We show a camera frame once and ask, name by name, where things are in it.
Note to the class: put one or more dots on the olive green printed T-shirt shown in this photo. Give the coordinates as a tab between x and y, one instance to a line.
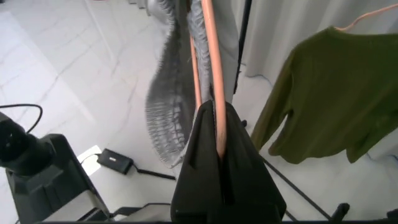
335	93

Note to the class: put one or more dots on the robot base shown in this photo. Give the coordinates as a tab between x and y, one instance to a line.
46	180

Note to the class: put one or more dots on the pale grey garment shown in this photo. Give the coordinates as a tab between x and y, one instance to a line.
174	93

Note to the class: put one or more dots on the white curtain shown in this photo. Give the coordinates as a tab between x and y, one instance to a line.
280	25

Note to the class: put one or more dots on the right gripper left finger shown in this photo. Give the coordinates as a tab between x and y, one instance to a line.
199	186

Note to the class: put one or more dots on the black power adapter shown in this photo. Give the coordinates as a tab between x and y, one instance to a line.
113	160

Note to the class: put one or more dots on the pink clothes hanger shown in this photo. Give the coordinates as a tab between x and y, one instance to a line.
357	19
214	62

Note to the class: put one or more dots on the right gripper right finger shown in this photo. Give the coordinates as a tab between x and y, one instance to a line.
248	186

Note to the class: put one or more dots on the black clothes rack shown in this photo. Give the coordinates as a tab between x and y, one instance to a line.
245	31

